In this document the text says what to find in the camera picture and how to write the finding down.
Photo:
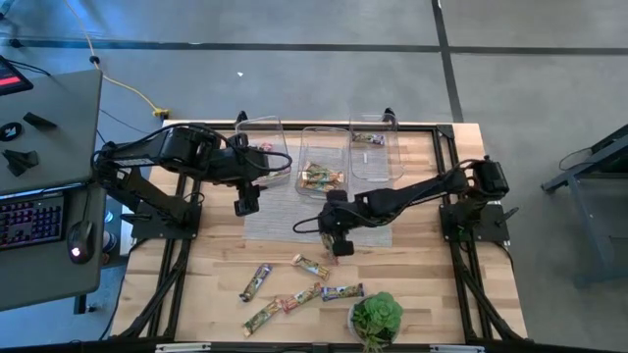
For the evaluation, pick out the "black computer mouse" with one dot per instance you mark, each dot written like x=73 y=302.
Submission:
x=81 y=242

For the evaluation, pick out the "small black bar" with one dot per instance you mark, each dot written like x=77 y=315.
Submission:
x=39 y=120

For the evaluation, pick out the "black table clamp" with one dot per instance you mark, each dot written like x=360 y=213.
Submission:
x=242 y=116
x=389 y=113

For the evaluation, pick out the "round black disc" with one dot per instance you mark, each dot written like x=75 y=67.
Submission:
x=10 y=131

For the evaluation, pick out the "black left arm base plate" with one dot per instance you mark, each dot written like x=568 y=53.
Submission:
x=162 y=230

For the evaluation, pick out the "green orange granola bar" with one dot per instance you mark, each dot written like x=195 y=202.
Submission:
x=326 y=177
x=262 y=317
x=311 y=267
x=319 y=168
x=314 y=186

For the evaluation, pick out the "green red granola bar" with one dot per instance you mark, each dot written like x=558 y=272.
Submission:
x=328 y=241
x=265 y=146
x=301 y=297

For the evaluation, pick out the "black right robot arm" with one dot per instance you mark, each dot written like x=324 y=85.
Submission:
x=402 y=198

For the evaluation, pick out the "clear plastic bin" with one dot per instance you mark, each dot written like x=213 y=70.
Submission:
x=321 y=147
x=378 y=162
x=255 y=130

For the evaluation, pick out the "grey desk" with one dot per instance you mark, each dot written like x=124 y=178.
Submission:
x=54 y=147

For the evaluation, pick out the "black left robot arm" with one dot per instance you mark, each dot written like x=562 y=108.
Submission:
x=147 y=188

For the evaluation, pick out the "green succulent in white pot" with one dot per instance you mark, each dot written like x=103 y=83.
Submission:
x=377 y=316

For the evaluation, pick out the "grey metal side table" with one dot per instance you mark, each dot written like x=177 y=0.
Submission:
x=603 y=162

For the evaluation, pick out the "black angular part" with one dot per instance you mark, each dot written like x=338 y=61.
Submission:
x=19 y=161

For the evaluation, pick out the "black tablet with red screen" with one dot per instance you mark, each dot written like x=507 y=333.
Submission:
x=12 y=76

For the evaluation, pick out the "black backlit keyboard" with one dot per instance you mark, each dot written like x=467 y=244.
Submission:
x=29 y=220

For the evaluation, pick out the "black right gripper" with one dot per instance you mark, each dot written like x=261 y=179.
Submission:
x=338 y=228

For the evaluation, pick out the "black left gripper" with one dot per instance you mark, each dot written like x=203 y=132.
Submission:
x=247 y=201

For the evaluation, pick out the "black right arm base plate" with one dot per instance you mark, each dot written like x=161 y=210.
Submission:
x=490 y=230

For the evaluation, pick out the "green purple granola bar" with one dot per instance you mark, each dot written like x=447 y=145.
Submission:
x=255 y=282
x=342 y=292
x=368 y=138

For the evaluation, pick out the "silver metal bracket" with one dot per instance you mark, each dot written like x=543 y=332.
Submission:
x=457 y=348
x=182 y=347

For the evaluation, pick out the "grey woven table mat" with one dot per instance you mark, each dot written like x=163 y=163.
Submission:
x=279 y=216

